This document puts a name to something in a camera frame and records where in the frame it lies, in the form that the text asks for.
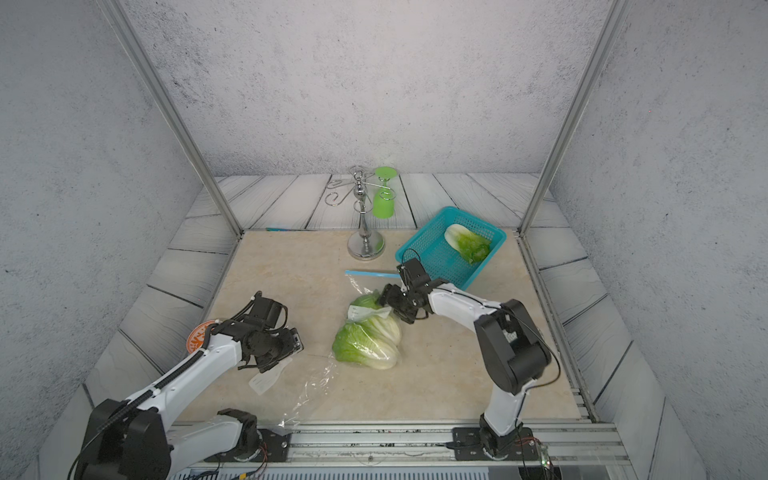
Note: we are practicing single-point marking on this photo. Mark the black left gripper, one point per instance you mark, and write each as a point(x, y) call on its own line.
point(293, 344)

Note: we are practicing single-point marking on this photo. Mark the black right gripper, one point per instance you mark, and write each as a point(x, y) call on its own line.
point(388, 295)

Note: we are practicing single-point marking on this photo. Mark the chinese cabbage front pale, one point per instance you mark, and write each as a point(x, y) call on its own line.
point(378, 320)

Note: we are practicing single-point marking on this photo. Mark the clear zipper bag blue seal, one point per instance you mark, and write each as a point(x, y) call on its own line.
point(344, 378)

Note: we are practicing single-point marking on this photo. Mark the chinese cabbage dark green leafy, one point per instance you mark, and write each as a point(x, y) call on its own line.
point(353, 343)

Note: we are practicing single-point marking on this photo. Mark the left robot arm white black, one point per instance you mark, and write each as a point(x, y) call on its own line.
point(135, 438)

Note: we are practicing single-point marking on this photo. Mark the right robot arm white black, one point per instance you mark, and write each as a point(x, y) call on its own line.
point(513, 351)

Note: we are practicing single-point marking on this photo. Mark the chinese cabbage right in basket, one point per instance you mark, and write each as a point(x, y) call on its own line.
point(471, 247)

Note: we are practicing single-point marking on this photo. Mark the teal plastic basket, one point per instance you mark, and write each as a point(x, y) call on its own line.
point(438, 258)

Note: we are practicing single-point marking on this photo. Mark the silver metal cup stand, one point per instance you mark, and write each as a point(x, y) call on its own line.
point(367, 243)

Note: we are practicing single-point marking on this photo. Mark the orange patterned bowl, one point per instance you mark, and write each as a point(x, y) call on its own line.
point(196, 338)

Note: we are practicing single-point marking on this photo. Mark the green plastic cup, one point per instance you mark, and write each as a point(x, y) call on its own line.
point(384, 199)

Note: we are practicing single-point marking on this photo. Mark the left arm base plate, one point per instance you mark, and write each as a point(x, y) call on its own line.
point(267, 445)

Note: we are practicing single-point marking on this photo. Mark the aluminium rail frame front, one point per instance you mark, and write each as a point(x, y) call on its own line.
point(575, 450)

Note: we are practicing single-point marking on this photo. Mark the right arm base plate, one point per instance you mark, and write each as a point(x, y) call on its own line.
point(476, 444)

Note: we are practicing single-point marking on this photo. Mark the left aluminium corner post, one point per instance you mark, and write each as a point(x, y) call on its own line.
point(131, 44)

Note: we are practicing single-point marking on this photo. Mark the aluminium corner post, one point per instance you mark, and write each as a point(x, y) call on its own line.
point(131, 44)
point(616, 16)

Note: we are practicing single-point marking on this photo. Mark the right aluminium corner post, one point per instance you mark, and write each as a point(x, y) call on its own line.
point(616, 16)

